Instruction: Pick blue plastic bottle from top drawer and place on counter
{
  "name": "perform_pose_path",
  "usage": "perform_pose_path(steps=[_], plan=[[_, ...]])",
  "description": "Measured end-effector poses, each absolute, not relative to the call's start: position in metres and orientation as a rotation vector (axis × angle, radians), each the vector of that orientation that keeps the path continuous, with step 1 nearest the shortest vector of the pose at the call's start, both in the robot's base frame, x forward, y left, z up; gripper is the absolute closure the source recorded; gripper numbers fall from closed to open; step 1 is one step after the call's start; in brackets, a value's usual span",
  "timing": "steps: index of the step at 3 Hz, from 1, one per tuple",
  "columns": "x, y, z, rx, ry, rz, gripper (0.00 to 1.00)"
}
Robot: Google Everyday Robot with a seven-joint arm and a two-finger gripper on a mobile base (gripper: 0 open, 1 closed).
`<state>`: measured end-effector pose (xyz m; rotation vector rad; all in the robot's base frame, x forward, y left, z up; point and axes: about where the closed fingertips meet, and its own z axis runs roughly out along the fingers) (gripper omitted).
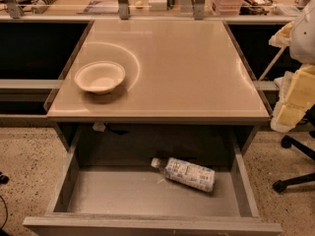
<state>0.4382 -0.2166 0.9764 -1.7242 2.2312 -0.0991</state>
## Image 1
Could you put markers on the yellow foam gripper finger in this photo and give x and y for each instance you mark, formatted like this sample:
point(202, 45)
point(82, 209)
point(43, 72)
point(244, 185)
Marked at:
point(296, 97)

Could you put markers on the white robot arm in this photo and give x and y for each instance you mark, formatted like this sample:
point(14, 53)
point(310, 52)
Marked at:
point(299, 36)

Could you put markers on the grey cabinet counter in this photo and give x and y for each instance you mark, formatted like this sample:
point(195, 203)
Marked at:
point(177, 71)

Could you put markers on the grey open top drawer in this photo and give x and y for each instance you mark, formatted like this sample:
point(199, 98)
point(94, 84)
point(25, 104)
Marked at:
point(109, 187)

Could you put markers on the white stick with black tip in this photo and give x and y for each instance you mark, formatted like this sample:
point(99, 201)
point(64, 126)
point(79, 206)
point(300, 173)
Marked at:
point(272, 63)

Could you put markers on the white paper bowl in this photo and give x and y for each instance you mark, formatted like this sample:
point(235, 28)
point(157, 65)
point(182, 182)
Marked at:
point(100, 77)

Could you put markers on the purple book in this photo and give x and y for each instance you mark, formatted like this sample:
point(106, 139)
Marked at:
point(101, 7)

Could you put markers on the black coiled tool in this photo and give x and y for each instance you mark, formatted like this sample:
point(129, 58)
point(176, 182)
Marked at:
point(40, 6)

